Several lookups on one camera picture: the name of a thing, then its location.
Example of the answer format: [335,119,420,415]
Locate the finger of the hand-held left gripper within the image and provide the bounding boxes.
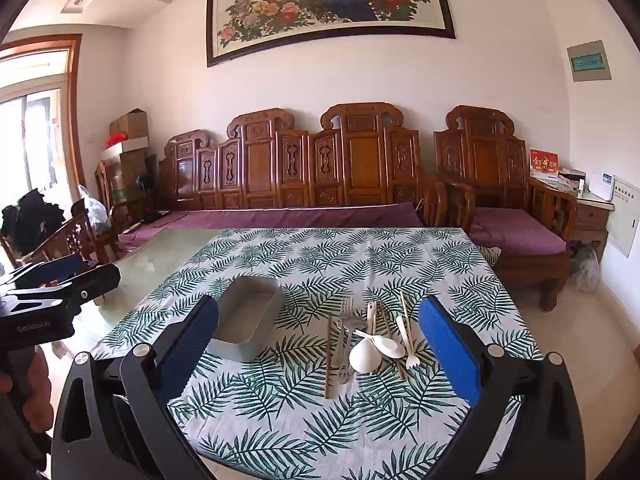
[2,255,88,291]
[47,264,122,313]

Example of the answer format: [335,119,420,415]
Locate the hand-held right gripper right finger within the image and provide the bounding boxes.
[417,296,586,480]

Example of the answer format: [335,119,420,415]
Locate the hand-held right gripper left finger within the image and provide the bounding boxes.
[50,295,221,480]

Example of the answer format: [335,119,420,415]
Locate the grey metal tray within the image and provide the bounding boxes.
[206,275,284,361]

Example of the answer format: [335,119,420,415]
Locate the white plastic fork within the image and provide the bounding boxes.
[395,314,418,370]

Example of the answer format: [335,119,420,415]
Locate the white ceramic spoon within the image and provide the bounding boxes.
[348,301,383,375]
[353,329,402,359]

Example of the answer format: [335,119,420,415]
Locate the metal fork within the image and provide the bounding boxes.
[337,297,357,387]

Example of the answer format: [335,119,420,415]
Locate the wooden chair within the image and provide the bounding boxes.
[0,199,122,273]

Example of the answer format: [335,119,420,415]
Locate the dark clothes pile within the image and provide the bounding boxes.
[0,189,67,257]

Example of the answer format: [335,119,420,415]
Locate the brown wooden chopstick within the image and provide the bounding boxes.
[376,301,397,361]
[381,305,406,381]

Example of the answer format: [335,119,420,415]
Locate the pale long chopstick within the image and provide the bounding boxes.
[399,291,416,353]

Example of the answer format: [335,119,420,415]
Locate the clear plastic bag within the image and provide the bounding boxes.
[76,185,109,234]

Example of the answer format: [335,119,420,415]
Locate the black standing fan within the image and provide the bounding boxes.
[134,172,160,224]

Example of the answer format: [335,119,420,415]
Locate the beige flat stick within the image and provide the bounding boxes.
[324,316,337,400]

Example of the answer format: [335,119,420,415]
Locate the white flat box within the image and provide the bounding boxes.
[100,136,150,162]

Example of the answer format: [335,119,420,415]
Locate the leaf print tablecloth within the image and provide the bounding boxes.
[92,227,543,480]

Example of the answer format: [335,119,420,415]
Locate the purple armchair cushion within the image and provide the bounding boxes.
[467,207,569,257]

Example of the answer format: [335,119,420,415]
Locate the purple sofa cushion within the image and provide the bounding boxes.
[120,202,426,249]

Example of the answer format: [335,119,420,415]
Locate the wooden framed glass door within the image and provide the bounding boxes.
[0,34,87,261]

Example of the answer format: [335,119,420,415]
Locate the brown cardboard box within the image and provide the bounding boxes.
[109,109,149,140]

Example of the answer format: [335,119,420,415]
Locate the grey plastic bag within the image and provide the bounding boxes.
[570,245,602,292]

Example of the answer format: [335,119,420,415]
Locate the carved wooden sofa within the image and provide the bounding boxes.
[159,102,447,231]

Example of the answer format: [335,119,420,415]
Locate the carved wooden armchair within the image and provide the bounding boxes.
[432,105,578,312]

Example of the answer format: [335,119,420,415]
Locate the wooden side table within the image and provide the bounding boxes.
[530,175,616,262]

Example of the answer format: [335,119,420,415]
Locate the red desk card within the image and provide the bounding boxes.
[529,148,560,180]

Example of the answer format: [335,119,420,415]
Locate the white distribution box door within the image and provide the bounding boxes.
[606,175,640,260]

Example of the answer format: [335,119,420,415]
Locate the framed peacock painting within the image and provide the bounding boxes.
[206,0,457,68]

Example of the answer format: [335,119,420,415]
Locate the grey wall panel box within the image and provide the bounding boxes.
[566,40,612,83]

